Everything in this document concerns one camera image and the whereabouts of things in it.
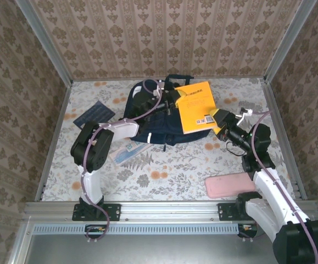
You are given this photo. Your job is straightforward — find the yellow book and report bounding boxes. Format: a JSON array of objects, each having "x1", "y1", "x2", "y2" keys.
[{"x1": 174, "y1": 80, "x2": 219, "y2": 135}]

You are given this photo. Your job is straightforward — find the navy blue backpack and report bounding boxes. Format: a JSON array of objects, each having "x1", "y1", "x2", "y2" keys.
[{"x1": 124, "y1": 74, "x2": 217, "y2": 145}]

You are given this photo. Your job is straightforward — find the thin dark blue booklet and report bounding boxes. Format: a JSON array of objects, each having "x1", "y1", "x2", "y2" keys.
[{"x1": 72, "y1": 100, "x2": 116, "y2": 129}]

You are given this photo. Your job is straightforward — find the pink pencil case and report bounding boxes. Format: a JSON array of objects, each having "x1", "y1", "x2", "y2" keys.
[{"x1": 204, "y1": 173, "x2": 255, "y2": 198}]

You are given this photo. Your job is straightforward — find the grey metal sheet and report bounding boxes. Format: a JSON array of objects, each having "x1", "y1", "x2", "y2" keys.
[{"x1": 24, "y1": 222, "x2": 318, "y2": 264}]

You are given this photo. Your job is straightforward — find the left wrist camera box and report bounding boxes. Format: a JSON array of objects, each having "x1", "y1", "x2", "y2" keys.
[{"x1": 152, "y1": 81, "x2": 167, "y2": 97}]

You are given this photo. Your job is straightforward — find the aluminium table side rail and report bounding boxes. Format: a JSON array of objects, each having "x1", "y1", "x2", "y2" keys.
[
  {"x1": 259, "y1": 79, "x2": 308, "y2": 200},
  {"x1": 34, "y1": 81, "x2": 74, "y2": 201}
]

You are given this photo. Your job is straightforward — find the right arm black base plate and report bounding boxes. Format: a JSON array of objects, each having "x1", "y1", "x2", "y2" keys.
[{"x1": 217, "y1": 202, "x2": 269, "y2": 222}]

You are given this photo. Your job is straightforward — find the aluminium mounting rail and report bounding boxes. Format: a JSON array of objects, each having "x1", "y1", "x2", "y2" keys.
[{"x1": 24, "y1": 200, "x2": 318, "y2": 222}]

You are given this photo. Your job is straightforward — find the aluminium frame post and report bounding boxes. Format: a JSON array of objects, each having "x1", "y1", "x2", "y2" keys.
[
  {"x1": 15, "y1": 0, "x2": 74, "y2": 85},
  {"x1": 263, "y1": 0, "x2": 318, "y2": 83}
]

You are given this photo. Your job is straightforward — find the white slotted cable duct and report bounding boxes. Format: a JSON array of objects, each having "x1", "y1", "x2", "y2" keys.
[{"x1": 34, "y1": 223, "x2": 258, "y2": 235}]

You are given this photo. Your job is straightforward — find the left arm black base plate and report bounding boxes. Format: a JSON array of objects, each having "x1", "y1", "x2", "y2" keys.
[{"x1": 72, "y1": 202, "x2": 121, "y2": 222}]

